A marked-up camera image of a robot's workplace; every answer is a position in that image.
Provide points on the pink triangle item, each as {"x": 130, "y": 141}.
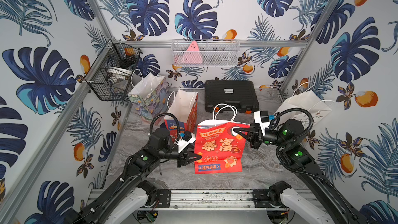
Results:
{"x": 192, "y": 55}

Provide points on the aluminium linear rail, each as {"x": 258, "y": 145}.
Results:
{"x": 211, "y": 200}

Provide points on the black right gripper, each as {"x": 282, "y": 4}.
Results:
{"x": 254, "y": 133}

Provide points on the white happy paper bag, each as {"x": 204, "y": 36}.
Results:
{"x": 305, "y": 98}

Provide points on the white mesh wall shelf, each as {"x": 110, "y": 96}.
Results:
{"x": 215, "y": 52}

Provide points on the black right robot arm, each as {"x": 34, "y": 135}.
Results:
{"x": 286, "y": 130}

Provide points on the black tool case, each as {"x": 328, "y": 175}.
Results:
{"x": 238, "y": 93}

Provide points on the red paper bag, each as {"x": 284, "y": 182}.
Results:
{"x": 219, "y": 146}
{"x": 184, "y": 106}

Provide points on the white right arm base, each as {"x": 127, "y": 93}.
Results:
{"x": 281, "y": 193}

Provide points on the floral paper bag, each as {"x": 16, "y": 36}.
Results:
{"x": 148, "y": 95}

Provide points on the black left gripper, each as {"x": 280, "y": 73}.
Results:
{"x": 182, "y": 157}

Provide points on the black wire basket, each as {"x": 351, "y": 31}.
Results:
{"x": 113, "y": 70}

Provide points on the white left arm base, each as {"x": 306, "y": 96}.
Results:
{"x": 143, "y": 196}

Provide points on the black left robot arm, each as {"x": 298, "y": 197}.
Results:
{"x": 131, "y": 190}

